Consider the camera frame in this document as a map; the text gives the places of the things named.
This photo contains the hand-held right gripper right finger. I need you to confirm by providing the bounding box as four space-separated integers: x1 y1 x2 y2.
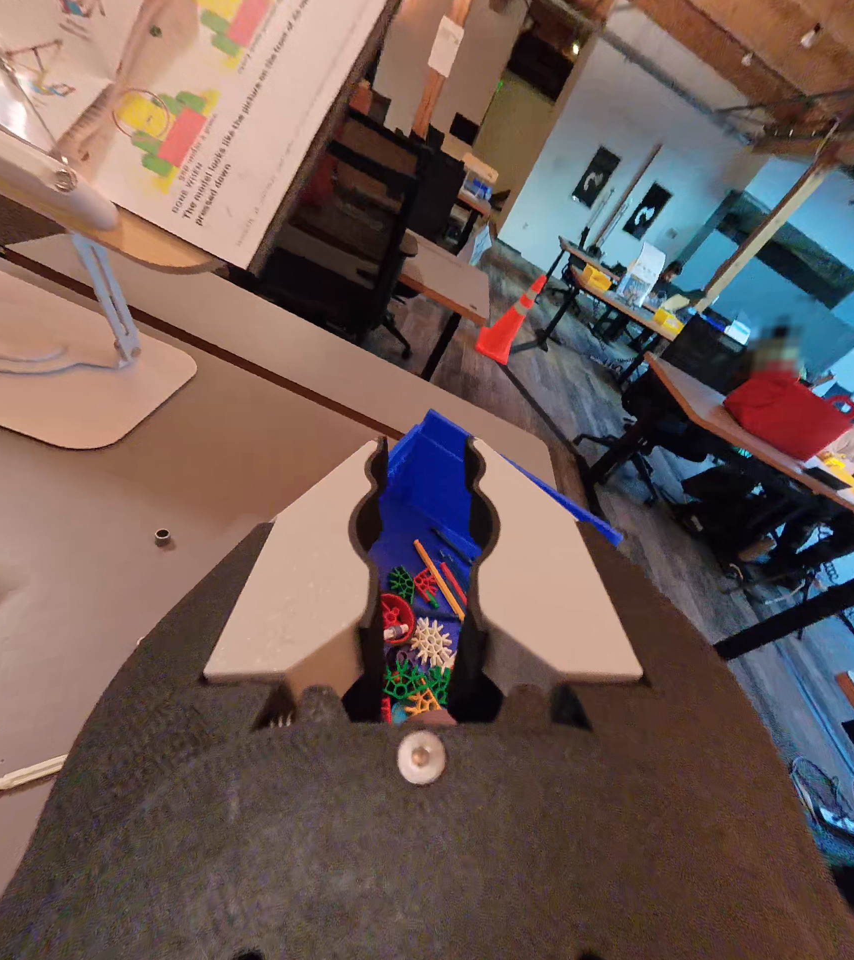
448 436 646 723

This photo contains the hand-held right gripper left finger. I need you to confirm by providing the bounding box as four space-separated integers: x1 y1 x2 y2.
202 437 392 723

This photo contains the pile of colourful construction pieces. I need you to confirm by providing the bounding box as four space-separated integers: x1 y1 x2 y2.
378 536 473 725

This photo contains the blue plastic bin white tag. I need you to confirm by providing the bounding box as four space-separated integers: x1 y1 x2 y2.
365 408 625 725

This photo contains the red toy wheel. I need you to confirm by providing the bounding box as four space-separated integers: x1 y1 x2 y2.
380 592 418 646

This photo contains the wooden background desk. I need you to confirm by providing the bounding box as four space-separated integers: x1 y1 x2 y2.
556 236 691 354
640 351 854 541

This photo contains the orange traffic cone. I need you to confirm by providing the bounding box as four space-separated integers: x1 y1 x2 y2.
474 274 550 367

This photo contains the red tote bag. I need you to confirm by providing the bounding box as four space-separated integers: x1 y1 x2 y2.
721 369 854 463

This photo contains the white document stand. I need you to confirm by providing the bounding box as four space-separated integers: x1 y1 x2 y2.
0 0 407 451

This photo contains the white plastic rod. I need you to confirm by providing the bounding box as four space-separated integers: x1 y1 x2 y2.
0 753 69 796

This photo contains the white display sign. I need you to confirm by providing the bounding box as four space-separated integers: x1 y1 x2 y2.
616 241 668 303

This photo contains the black office chair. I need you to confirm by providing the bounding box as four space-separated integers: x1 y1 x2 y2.
254 105 466 361

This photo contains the printed instruction sheet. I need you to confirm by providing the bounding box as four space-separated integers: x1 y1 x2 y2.
59 0 391 267

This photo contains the white paper note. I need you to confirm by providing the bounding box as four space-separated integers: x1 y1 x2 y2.
427 13 467 76

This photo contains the black wall poster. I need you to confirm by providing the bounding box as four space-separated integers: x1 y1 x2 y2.
622 181 674 241
571 144 622 209

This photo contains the wooden post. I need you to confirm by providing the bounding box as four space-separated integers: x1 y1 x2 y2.
410 0 473 140

